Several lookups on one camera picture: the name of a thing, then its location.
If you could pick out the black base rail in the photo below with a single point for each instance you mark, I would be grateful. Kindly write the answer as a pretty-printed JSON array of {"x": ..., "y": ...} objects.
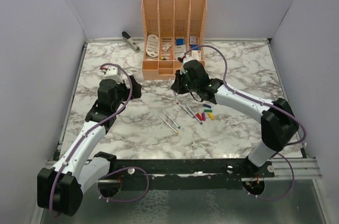
[{"x": 180, "y": 174}]

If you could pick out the yellow tip pen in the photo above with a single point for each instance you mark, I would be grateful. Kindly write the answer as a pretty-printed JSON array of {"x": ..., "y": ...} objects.
[{"x": 170, "y": 126}]

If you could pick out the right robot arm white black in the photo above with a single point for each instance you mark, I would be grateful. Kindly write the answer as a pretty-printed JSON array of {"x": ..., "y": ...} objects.
[{"x": 275, "y": 117}]

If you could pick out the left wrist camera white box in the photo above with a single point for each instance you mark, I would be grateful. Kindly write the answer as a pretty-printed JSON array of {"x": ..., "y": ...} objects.
[{"x": 112, "y": 73}]

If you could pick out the orange desk organizer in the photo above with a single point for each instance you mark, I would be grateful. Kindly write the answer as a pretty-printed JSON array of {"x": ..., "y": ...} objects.
[{"x": 169, "y": 20}]

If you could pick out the blue eraser box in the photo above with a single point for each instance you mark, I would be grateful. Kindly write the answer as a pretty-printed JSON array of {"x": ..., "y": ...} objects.
[{"x": 180, "y": 41}]

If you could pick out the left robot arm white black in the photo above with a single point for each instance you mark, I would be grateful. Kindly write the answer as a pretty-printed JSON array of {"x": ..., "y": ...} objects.
[{"x": 62, "y": 187}]

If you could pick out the white paper packet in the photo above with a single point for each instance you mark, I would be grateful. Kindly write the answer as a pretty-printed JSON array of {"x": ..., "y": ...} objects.
[{"x": 179, "y": 52}]

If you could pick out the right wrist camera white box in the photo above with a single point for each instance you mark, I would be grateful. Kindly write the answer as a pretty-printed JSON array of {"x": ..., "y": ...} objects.
[{"x": 182, "y": 59}]

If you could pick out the red marker pen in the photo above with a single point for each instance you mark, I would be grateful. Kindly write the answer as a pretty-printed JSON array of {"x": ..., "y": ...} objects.
[{"x": 175, "y": 97}]

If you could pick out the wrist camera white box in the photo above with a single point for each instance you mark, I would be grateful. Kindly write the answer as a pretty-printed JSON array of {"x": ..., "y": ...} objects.
[
  {"x": 182, "y": 59},
  {"x": 112, "y": 73}
]

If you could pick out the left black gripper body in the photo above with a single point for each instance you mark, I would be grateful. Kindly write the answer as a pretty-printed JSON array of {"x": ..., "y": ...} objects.
[{"x": 123, "y": 93}]

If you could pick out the black grey stapler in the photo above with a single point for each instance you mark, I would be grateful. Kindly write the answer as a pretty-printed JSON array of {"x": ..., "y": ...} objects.
[{"x": 130, "y": 41}]

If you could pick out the white label box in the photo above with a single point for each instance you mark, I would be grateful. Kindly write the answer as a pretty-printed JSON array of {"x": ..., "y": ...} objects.
[{"x": 196, "y": 54}]

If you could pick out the oval barcode card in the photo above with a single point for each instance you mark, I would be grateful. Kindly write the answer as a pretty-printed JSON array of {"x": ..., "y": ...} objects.
[{"x": 152, "y": 46}]

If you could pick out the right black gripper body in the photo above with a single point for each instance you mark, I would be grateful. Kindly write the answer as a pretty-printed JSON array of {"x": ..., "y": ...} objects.
[{"x": 183, "y": 86}]

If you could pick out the yellow pen cap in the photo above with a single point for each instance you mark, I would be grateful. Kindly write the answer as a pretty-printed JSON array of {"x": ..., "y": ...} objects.
[{"x": 211, "y": 116}]

